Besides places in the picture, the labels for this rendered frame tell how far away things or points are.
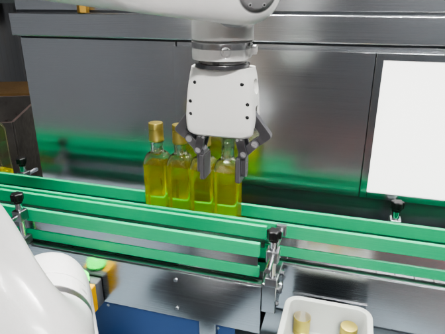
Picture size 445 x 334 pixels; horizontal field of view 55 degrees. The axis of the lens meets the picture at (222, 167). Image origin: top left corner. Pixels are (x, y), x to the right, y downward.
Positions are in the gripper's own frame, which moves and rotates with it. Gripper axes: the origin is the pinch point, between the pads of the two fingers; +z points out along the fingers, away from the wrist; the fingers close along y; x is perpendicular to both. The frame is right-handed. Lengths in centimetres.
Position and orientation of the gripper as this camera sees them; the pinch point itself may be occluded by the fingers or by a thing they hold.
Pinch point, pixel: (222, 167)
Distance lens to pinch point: 65.1
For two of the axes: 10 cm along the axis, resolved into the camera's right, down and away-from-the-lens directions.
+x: -2.9, 3.4, -8.9
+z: 0.0, 9.3, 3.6
